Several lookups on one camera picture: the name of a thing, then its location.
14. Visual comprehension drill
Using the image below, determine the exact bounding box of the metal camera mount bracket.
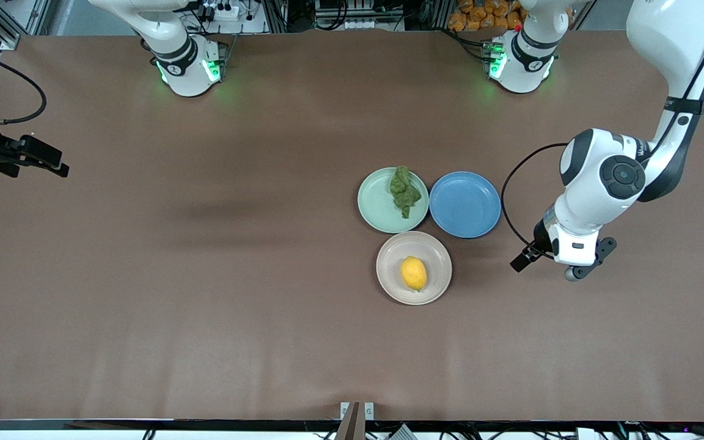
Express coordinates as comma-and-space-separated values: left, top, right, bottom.
335, 401, 375, 440

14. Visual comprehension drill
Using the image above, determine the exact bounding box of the black equipment rack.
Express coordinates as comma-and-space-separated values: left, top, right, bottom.
266, 0, 450, 33

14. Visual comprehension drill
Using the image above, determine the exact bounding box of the green lettuce leaf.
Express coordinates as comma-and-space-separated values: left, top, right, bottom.
389, 166, 423, 219

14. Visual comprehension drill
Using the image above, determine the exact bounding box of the aluminium frame profile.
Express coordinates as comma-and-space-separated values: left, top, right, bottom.
0, 0, 53, 51

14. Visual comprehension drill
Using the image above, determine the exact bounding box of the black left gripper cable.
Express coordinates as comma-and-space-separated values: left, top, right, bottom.
500, 0, 704, 260

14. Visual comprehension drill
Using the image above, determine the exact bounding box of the beige plate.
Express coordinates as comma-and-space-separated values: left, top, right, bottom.
376, 231, 453, 306

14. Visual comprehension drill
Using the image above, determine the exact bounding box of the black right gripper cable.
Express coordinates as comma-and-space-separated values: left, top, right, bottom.
0, 46, 48, 127

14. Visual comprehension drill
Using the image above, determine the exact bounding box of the white power strip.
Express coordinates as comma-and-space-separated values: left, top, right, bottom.
196, 0, 241, 23

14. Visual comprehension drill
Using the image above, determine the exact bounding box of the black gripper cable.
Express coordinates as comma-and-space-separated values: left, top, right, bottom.
500, 0, 704, 260
0, 46, 48, 127

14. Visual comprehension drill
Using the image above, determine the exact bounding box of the light green plate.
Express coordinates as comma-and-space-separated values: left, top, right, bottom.
357, 167, 430, 234

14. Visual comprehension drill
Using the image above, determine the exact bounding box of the blue plate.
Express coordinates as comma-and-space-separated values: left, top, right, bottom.
429, 171, 502, 239

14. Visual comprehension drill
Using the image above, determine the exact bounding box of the bag of orange fruit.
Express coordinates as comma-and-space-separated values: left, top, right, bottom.
448, 0, 525, 32

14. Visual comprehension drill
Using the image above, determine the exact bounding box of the yellow lemon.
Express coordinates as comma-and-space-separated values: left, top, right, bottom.
400, 256, 428, 293

